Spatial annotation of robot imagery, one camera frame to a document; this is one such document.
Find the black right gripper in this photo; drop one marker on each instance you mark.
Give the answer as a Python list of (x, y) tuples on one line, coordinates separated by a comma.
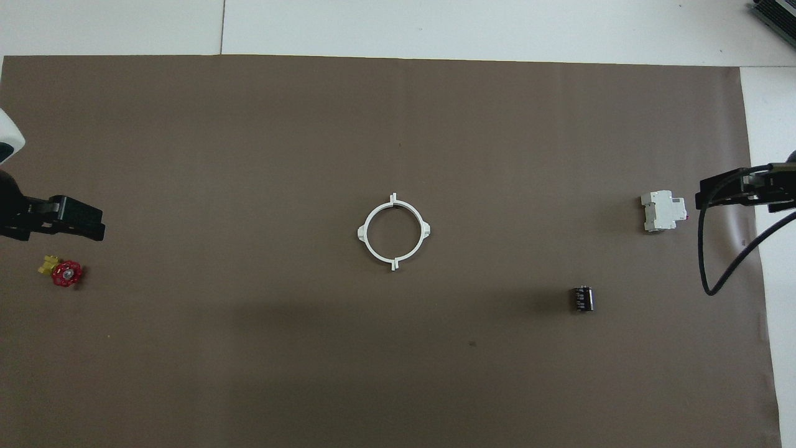
[(774, 183)]

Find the small black connector block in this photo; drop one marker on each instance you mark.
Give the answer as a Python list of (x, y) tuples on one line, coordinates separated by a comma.
[(583, 299)]

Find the white circuit breaker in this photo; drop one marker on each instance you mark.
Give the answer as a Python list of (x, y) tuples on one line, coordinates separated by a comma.
[(660, 211)]

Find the brown paper mat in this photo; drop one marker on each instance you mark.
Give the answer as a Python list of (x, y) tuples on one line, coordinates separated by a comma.
[(311, 373)]

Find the grey ribbed device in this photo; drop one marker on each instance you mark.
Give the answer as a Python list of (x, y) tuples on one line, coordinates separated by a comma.
[(777, 14)]

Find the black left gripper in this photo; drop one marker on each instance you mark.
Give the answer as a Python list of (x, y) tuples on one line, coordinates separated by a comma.
[(22, 211)]

